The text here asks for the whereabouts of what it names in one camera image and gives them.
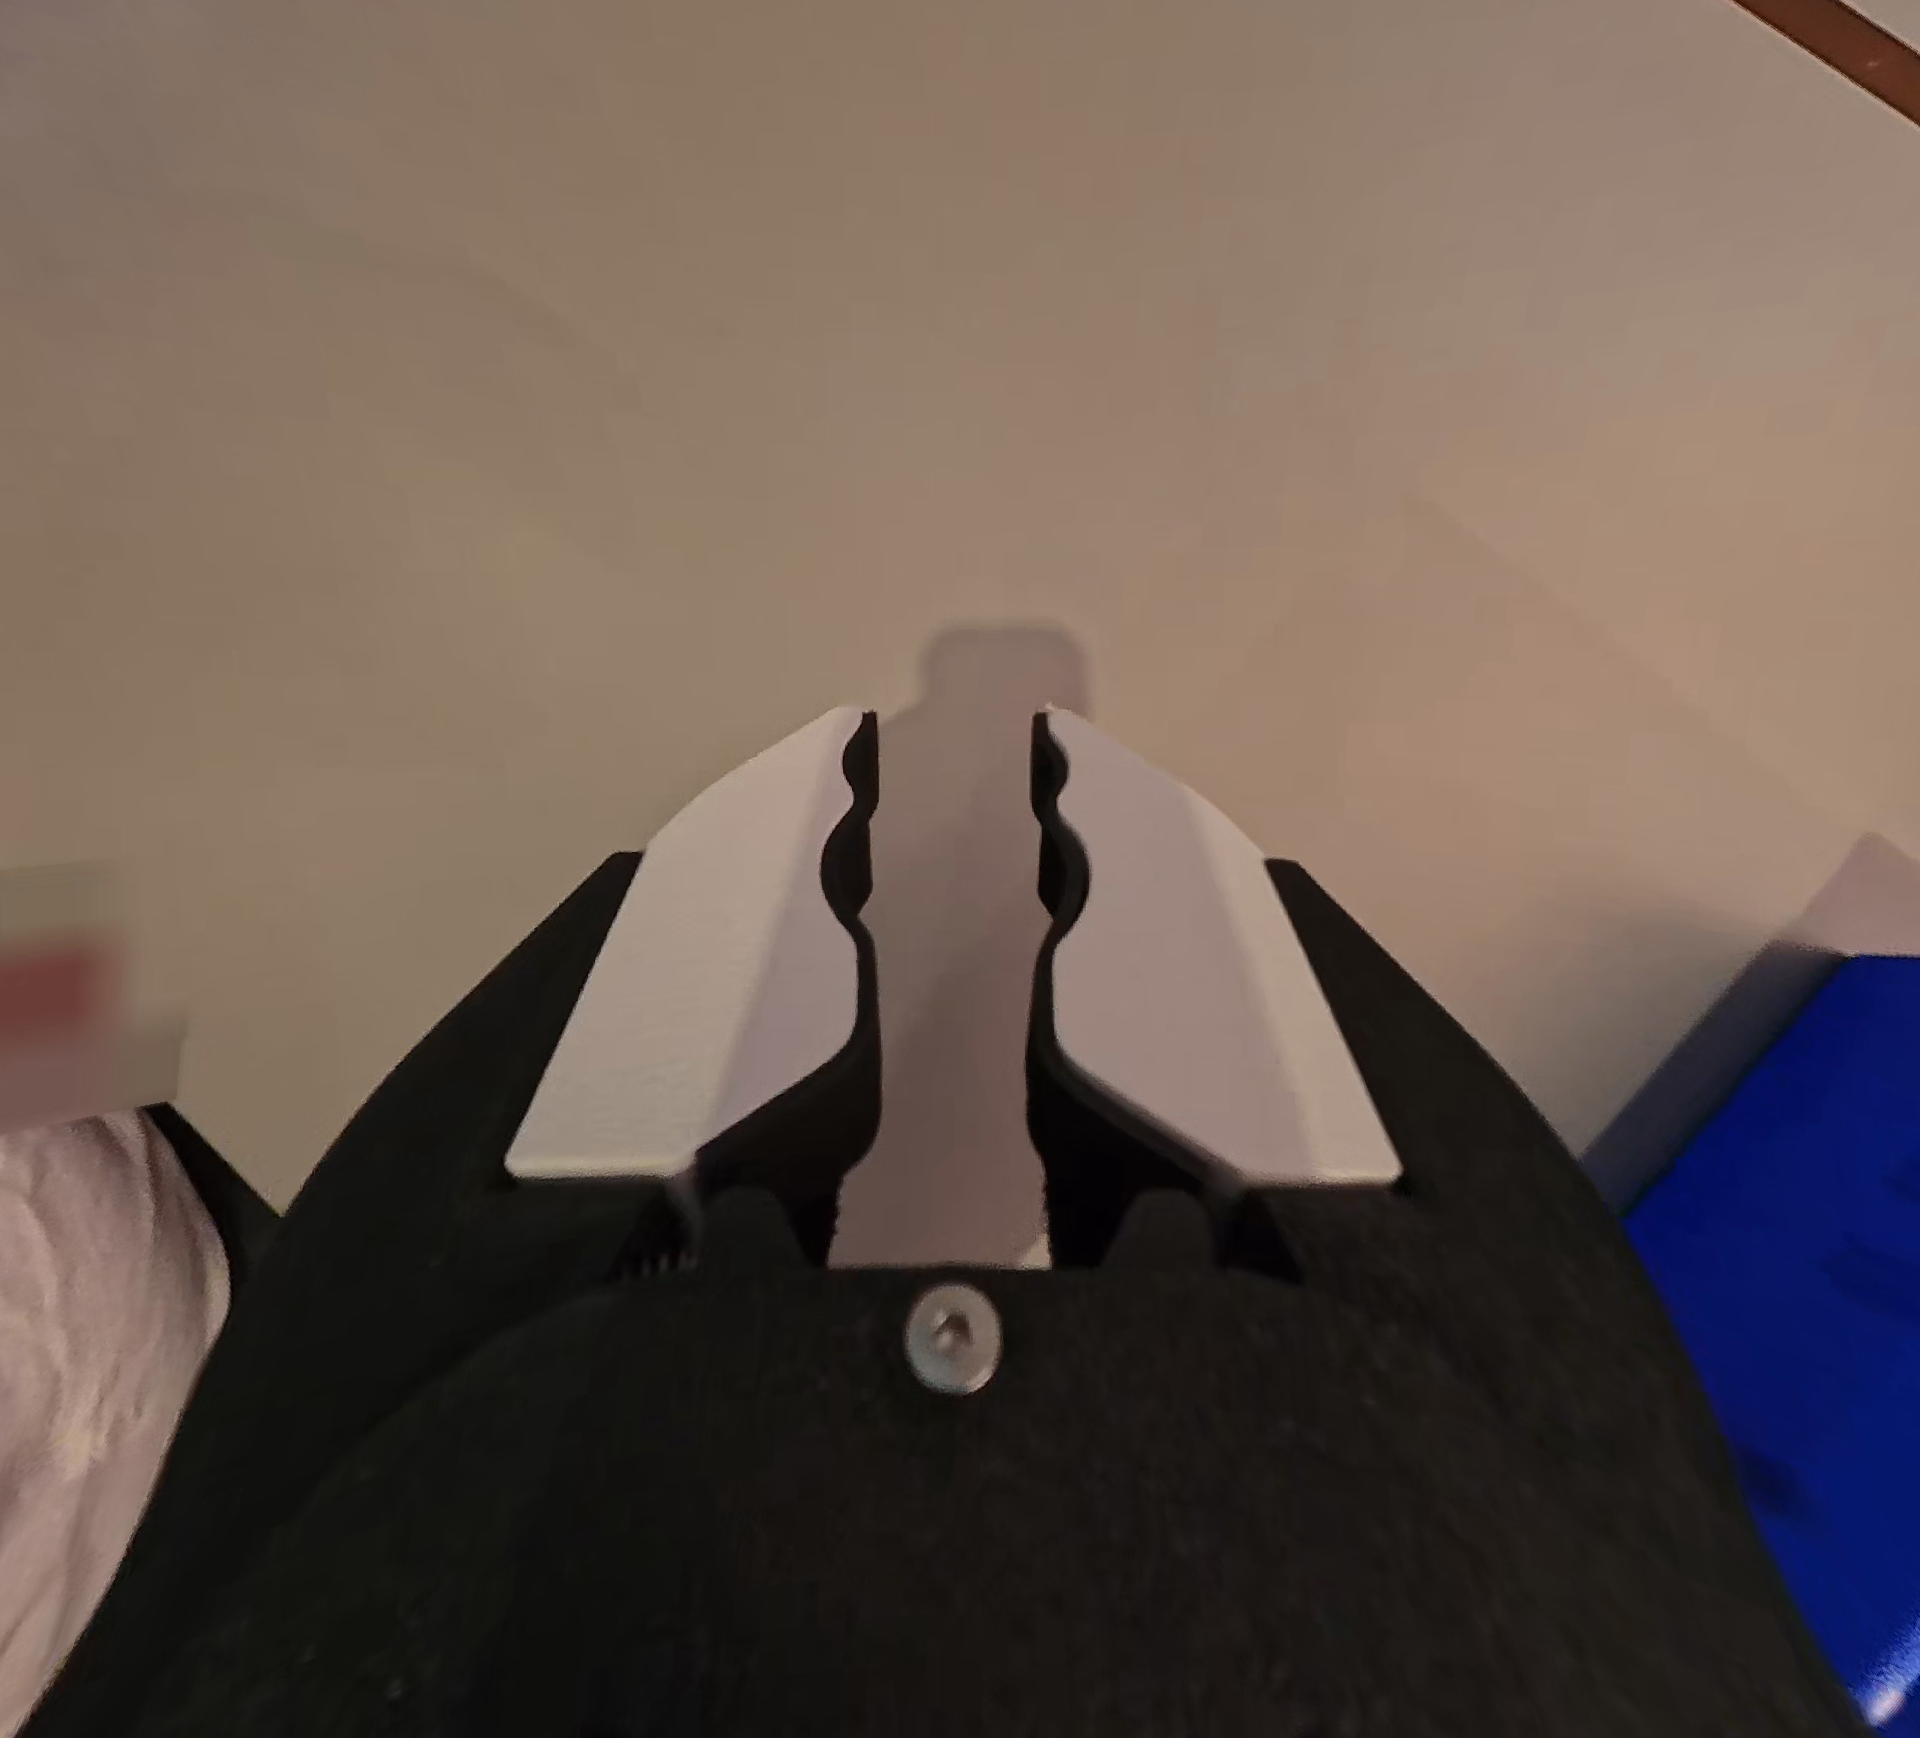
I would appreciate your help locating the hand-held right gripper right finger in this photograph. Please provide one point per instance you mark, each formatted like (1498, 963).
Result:
(1216, 988)

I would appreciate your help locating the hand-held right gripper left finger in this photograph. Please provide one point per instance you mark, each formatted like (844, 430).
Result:
(689, 988)

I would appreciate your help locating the blue plastic bin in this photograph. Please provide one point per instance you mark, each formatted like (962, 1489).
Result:
(1801, 1318)

